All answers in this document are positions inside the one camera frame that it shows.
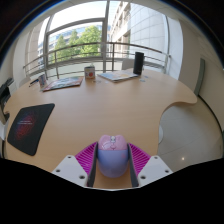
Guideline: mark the pink and lilac computer mouse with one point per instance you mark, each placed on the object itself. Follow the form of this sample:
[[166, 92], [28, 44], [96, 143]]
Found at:
[[112, 156]]

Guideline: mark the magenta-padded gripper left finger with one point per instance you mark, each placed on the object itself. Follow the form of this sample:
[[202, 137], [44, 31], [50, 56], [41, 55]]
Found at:
[[68, 168]]

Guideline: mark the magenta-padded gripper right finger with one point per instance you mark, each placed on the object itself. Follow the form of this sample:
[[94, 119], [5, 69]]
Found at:
[[155, 168]]

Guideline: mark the black and white printer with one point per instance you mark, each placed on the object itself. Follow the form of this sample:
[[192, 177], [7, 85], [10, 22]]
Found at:
[[5, 96]]

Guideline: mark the metal balcony railing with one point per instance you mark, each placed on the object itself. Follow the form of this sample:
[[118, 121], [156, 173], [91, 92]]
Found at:
[[83, 58]]

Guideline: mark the colourful red magazine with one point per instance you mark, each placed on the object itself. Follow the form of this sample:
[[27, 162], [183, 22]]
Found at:
[[63, 83]]

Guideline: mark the black mouse pad, red-blue print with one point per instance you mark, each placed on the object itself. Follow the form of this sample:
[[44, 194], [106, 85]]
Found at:
[[30, 128]]

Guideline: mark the white chair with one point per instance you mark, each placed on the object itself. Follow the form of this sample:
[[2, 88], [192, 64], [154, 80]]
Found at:
[[24, 82], [127, 64]]

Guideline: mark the black cylinder speaker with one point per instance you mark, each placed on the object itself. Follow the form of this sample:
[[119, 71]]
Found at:
[[138, 63]]

